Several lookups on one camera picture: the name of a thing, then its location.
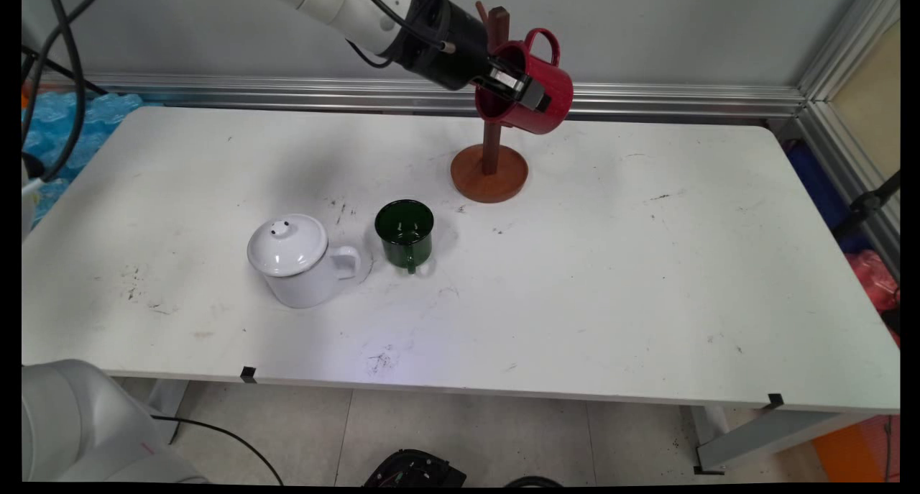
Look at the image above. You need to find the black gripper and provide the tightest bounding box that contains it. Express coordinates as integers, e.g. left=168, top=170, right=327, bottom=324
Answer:
left=392, top=0, right=554, bottom=113

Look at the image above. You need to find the red enamel mug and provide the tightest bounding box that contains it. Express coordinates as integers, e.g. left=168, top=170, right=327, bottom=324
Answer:
left=474, top=27, right=575, bottom=136

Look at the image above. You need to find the brown wooden mug tree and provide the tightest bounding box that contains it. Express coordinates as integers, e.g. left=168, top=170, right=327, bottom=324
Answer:
left=450, top=1, right=530, bottom=204

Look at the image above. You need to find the dark green enamel mug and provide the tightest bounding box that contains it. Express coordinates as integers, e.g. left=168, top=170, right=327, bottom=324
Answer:
left=374, top=198, right=436, bottom=275

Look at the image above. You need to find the white enamel lid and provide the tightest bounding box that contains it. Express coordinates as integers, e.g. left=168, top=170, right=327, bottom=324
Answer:
left=247, top=214, right=331, bottom=278

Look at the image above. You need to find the white enamel mug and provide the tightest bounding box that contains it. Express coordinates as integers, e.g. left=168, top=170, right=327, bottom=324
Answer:
left=259, top=244, right=362, bottom=310

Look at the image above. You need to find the blue plastic object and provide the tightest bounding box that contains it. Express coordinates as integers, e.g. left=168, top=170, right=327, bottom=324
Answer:
left=783, top=139, right=875, bottom=255

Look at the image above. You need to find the black device on floor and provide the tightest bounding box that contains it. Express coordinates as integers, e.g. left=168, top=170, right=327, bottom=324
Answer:
left=362, top=448, right=469, bottom=488

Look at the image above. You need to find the red plastic bag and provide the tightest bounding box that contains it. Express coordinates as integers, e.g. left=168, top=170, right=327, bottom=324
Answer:
left=846, top=249, right=901, bottom=348

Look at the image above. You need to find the blue bubble wrap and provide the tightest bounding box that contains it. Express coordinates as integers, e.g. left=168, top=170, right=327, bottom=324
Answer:
left=22, top=91, right=145, bottom=226

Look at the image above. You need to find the black thin rod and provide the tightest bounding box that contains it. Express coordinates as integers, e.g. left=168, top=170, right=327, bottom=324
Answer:
left=22, top=44, right=109, bottom=96

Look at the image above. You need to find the grey table leg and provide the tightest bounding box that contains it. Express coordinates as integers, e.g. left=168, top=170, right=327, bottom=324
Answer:
left=692, top=405, right=863, bottom=475
left=147, top=378, right=190, bottom=444

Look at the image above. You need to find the orange box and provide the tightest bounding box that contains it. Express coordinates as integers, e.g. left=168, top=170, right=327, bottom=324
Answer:
left=811, top=416, right=901, bottom=483

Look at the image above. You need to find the long aluminium frame rail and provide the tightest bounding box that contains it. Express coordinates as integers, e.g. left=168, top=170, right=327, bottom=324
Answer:
left=36, top=73, right=807, bottom=119

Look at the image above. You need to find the aluminium corner frame profile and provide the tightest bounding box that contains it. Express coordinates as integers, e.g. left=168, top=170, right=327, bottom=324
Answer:
left=793, top=0, right=901, bottom=279

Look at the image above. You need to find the black hanging cable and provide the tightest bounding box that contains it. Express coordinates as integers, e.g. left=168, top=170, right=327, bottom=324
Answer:
left=22, top=0, right=106, bottom=183

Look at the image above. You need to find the black floor cable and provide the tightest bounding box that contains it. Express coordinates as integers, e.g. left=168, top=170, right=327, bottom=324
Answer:
left=149, top=414, right=285, bottom=486

